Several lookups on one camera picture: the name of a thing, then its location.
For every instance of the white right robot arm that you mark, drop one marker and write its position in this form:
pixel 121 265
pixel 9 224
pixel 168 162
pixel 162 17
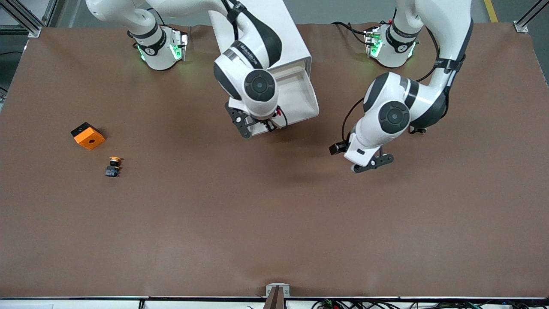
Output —
pixel 257 86

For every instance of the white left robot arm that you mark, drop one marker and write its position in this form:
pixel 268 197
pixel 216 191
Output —
pixel 394 116

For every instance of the small black clip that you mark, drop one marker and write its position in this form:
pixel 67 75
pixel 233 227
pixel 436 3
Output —
pixel 422 130

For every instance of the brown table cover mat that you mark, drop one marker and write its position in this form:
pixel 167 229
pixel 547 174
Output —
pixel 274 214

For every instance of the yellow push button switch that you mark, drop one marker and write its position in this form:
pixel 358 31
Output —
pixel 113 171

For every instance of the orange button enclosure box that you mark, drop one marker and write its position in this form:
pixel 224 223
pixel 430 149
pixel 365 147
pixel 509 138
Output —
pixel 90 139

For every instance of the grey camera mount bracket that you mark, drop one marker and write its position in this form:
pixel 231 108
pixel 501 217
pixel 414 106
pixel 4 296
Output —
pixel 269 288

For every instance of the brown mount post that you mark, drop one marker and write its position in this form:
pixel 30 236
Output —
pixel 274 302

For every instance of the aluminium frame profile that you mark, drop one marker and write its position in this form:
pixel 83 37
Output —
pixel 25 21
pixel 520 26

